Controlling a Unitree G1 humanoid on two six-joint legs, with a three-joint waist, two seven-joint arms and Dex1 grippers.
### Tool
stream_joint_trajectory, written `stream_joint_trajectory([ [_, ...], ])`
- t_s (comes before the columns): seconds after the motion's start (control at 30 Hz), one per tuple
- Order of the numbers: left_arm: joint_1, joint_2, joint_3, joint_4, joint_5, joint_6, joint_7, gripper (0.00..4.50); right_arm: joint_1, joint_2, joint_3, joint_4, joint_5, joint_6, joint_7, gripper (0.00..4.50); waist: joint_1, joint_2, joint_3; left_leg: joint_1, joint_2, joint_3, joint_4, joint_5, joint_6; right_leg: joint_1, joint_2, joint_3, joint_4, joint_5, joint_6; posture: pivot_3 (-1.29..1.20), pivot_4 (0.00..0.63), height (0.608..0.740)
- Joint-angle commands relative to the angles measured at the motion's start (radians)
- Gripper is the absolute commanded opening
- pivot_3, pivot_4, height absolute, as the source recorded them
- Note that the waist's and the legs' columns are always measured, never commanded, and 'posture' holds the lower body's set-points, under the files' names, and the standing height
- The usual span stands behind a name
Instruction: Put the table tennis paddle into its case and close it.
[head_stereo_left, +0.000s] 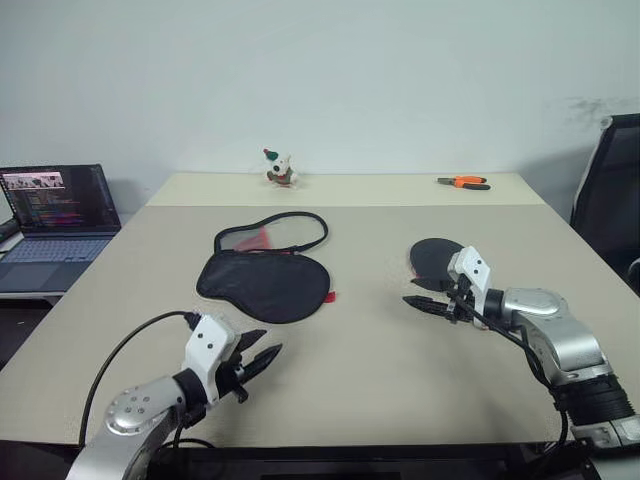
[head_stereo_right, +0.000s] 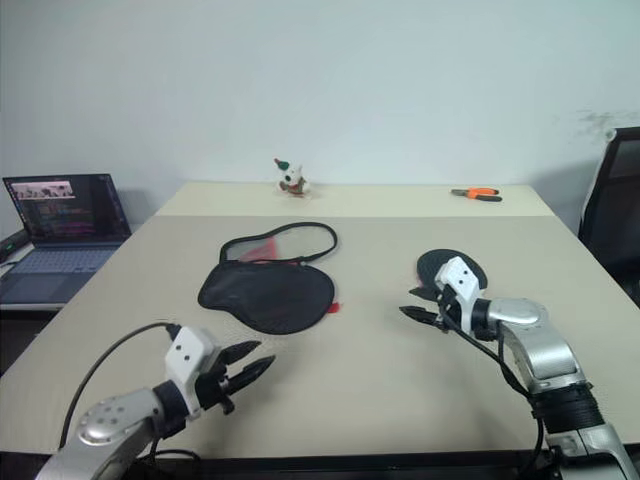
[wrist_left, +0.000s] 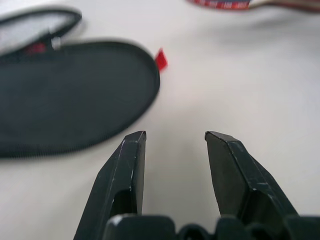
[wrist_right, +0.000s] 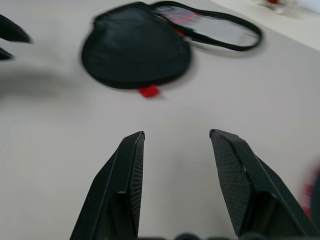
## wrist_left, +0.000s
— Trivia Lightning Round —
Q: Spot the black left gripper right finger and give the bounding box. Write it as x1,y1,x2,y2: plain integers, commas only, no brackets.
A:
204,130,300,222

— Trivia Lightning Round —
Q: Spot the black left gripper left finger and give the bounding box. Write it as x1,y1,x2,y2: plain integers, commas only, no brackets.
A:
74,130,147,240

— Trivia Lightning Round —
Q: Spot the red and black pouch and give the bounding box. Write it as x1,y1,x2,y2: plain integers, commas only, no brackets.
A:
0,8,169,160

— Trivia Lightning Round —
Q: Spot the red table tennis paddle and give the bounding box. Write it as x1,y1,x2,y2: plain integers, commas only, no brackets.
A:
186,0,320,13

